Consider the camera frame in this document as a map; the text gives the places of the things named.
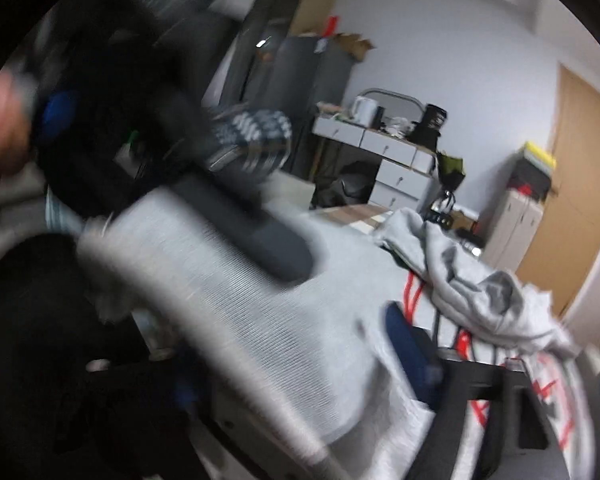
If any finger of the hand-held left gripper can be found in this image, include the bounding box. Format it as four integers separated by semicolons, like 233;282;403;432
172;167;316;290

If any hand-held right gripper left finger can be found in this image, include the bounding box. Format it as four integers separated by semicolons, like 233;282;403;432
52;352;202;463

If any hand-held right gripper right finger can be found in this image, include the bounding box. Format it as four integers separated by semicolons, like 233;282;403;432
384;301;559;480

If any plain grey hoodie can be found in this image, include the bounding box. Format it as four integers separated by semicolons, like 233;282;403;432
374;207;578;361

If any grey sweatshirt red black print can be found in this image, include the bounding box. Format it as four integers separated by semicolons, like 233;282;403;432
75;187;600;480

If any black white plaid garment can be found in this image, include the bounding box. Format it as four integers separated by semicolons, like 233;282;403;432
207;105;293;191

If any person's left hand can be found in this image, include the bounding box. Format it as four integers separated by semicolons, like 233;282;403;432
0;77;33;196

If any black sack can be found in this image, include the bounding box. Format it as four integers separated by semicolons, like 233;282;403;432
312;160;376;208

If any dark glass wardrobe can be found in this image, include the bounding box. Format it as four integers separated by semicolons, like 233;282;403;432
225;0;336;106

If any grey refrigerator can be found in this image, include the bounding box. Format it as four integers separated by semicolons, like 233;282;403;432
267;35;356;181

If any white suitcase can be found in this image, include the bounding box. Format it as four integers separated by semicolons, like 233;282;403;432
485;192;546;271

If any white desk with drawers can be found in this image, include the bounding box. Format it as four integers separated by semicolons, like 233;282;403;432
312;112;438;211

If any white kettle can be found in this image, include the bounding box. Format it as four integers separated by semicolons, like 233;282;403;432
351;96;377;127

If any dark wrapped bouquet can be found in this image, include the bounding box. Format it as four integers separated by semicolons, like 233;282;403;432
436;152;467;196

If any black printed bag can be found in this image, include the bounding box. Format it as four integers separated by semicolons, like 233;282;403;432
410;104;450;151

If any open cardboard box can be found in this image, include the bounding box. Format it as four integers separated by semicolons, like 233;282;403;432
332;32;376;61

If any wooden door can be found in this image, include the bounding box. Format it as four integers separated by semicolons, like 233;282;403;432
517;62;600;318

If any yellow shoe box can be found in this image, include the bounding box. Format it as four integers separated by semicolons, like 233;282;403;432
522;141;557;168

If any grey arched metal frame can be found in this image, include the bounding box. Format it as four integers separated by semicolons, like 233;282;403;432
355;88;426;116

